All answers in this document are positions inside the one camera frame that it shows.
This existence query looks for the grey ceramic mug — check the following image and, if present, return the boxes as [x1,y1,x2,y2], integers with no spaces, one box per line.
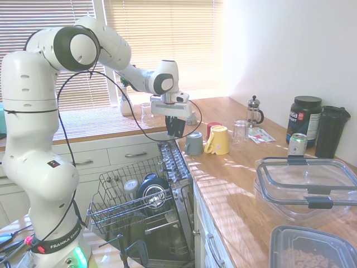
[184,131,205,156]

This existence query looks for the clear container with latched lid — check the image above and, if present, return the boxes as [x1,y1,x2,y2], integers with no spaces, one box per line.
[253,156,357,223]

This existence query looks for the yellow ceramic mug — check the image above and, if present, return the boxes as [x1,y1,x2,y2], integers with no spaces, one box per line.
[204,125,231,156]

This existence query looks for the stainless steel dishwasher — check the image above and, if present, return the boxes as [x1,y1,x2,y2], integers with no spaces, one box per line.
[91,141,196,268]

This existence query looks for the grey plastic food container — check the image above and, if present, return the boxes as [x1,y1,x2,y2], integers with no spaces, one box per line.
[269,224,357,268]

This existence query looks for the white green drink can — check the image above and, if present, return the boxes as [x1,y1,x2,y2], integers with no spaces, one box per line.
[288,133,308,157]

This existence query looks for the white ceramic mug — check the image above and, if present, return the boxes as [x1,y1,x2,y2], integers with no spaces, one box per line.
[124,180,140,195]

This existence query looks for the black shaker bottle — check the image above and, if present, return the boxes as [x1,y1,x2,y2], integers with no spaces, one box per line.
[315,105,351,159]

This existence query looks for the white base cabinet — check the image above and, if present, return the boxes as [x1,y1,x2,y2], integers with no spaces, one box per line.
[192,178,234,268]

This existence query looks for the brown cereal pieces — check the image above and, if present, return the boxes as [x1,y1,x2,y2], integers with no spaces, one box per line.
[281,247,345,268]

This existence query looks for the white bottle with plant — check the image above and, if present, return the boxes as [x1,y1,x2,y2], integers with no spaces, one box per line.
[119,78,132,117]

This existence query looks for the grey wire dish rack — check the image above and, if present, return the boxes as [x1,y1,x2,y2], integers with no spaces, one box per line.
[85,156,182,238]

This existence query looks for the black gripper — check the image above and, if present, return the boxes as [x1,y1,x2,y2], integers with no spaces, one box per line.
[166,116,186,137]

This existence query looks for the teal cloth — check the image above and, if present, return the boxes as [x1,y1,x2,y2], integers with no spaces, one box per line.
[0,107,7,135]

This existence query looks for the white cabinet drawer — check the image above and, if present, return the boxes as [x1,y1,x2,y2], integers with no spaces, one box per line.
[107,142,160,168]
[52,149,109,176]

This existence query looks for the red white paper packet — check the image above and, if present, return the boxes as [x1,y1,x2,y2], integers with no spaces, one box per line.
[252,133,277,144]

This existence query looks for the grey wrist camera bar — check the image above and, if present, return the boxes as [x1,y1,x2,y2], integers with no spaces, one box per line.
[150,96,194,118]

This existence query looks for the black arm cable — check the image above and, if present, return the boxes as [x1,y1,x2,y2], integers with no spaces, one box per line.
[57,69,203,232]

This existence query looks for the glass french press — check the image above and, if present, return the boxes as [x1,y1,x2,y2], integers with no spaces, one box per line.
[246,95,265,128]

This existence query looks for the red ceramic mug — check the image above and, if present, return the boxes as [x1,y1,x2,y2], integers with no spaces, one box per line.
[206,122,223,142]

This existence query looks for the clear drinking glass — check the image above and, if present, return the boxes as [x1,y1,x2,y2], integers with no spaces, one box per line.
[141,102,153,123]
[231,119,250,151]

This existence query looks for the black camera stand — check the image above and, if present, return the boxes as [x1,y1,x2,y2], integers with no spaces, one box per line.
[99,233,149,268]

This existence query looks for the beige window blind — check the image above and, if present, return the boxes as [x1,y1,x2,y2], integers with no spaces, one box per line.
[0,0,109,112]
[103,0,224,98]

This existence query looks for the black protein powder tub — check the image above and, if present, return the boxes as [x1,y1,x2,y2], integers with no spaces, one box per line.
[286,96,324,149]

